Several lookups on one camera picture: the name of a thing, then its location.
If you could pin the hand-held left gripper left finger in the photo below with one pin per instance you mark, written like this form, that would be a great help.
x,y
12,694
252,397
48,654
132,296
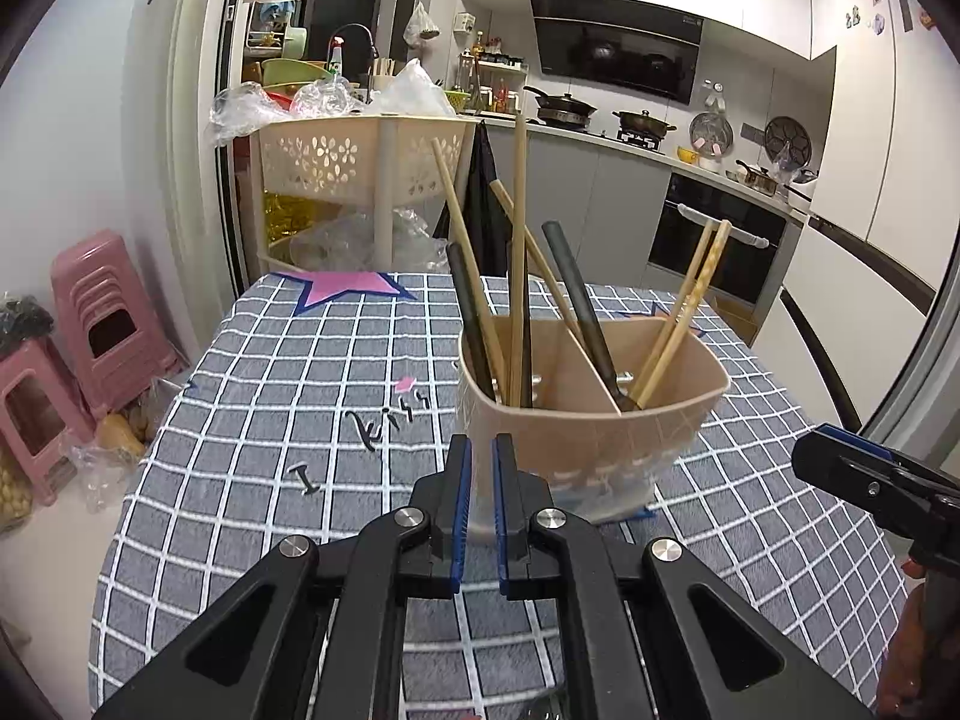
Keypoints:
x,y
463,517

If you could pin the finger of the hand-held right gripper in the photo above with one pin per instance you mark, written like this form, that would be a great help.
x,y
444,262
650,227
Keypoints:
x,y
862,441
840,465

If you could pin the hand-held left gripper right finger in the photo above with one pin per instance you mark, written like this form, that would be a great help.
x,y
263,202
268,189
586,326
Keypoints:
x,y
501,517

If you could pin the beige plastic utensil holder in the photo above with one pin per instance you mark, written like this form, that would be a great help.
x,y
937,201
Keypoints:
x,y
600,450

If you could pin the person's right hand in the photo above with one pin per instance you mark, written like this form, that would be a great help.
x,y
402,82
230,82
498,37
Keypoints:
x,y
907,660

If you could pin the grey checked tablecloth pink stars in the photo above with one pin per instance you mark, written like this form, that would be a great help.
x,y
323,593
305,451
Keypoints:
x,y
300,405

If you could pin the steel pot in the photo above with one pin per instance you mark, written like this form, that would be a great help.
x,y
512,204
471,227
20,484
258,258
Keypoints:
x,y
757,178

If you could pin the black built-in oven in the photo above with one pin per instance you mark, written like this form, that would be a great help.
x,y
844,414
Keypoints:
x,y
675,202

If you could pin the dark round steamer rack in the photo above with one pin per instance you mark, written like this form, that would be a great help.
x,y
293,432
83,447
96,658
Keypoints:
x,y
787,136

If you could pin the black hanging garment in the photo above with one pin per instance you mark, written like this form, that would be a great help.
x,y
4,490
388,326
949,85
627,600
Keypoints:
x,y
484,195

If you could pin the grey kitchen cabinet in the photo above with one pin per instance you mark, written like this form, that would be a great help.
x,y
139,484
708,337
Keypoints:
x,y
585,195

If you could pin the gold foil bag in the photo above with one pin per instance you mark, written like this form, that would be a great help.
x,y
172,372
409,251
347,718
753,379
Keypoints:
x,y
292,214

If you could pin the clear bag of potatoes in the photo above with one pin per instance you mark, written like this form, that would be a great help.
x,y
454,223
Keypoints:
x,y
120,431

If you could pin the beige perforated basket rack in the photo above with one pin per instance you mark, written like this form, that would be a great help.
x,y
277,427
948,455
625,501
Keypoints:
x,y
337,157

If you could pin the black wok with lid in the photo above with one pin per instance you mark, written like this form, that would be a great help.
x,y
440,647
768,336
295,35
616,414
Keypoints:
x,y
643,122

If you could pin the spice rack with bottles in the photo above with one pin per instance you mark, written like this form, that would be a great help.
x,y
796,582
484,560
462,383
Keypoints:
x,y
495,94

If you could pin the white plastic bag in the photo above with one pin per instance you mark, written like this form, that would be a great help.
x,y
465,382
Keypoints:
x,y
412,94

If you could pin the pink plastic stool stack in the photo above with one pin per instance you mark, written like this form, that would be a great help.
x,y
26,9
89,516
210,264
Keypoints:
x,y
97,292

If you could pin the yellow mesh bag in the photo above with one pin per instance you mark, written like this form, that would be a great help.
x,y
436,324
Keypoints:
x,y
11,487

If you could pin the black range hood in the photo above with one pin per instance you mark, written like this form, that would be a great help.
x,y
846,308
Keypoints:
x,y
615,45

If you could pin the crumpled clear plastic bag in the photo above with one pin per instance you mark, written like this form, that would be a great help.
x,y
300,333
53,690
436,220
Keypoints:
x,y
240,105

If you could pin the dish soap bottle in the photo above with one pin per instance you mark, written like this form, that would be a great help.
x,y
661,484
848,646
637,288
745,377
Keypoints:
x,y
336,64

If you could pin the green plastic basin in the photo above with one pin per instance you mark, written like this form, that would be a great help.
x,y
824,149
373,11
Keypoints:
x,y
292,73

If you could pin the black plastic bag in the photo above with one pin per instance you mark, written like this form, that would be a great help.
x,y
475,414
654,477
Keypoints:
x,y
22,322

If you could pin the hanging clear plastic bag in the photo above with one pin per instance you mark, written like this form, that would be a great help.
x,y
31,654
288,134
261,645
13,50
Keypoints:
x,y
421,26

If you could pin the light green container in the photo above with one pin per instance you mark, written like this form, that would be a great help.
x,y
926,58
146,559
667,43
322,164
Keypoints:
x,y
295,43

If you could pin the white wall cabinet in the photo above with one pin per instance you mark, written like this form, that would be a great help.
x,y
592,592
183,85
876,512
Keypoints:
x,y
772,7

